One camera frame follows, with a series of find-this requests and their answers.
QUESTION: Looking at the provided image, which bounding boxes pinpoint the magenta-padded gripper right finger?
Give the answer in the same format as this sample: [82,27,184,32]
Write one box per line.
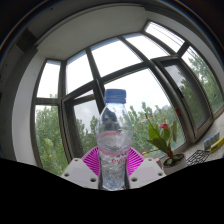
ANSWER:
[126,147,167,190]

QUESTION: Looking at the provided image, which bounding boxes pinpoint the small blue green box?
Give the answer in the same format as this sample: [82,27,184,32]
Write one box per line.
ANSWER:
[203,131,221,151]

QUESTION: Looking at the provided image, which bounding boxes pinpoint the clear blue-capped water bottle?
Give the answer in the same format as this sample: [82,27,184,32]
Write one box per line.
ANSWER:
[94,88,135,191]

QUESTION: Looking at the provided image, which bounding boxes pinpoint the black white patterned pad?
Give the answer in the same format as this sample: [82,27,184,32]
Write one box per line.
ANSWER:
[185,148,211,167]

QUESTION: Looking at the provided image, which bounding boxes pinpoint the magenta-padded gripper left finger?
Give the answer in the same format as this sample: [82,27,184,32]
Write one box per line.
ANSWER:
[60,145,101,190]

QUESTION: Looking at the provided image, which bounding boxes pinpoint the potted plant in white pot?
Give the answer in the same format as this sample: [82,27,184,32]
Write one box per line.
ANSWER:
[137,112,189,176]

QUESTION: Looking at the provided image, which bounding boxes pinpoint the brown-framed window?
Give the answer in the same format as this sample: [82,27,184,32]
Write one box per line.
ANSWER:
[29,19,224,176]

